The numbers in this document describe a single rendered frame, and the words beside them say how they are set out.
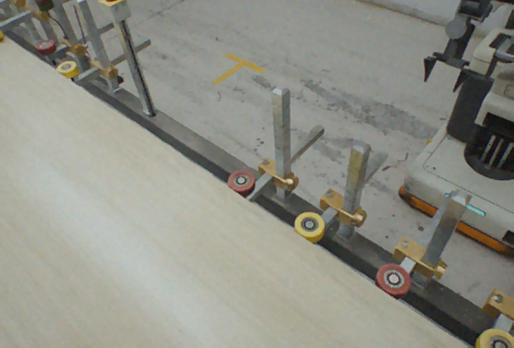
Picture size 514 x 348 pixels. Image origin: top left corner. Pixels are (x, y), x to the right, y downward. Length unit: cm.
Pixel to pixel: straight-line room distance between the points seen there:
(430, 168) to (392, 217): 33
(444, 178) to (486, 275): 49
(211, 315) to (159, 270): 19
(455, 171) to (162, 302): 158
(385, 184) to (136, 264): 164
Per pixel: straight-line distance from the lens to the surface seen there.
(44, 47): 212
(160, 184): 127
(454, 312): 131
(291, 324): 100
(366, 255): 132
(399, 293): 105
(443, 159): 224
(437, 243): 111
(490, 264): 229
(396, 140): 268
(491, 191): 218
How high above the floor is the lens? 184
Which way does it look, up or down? 48 degrees down
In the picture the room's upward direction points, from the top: 6 degrees counter-clockwise
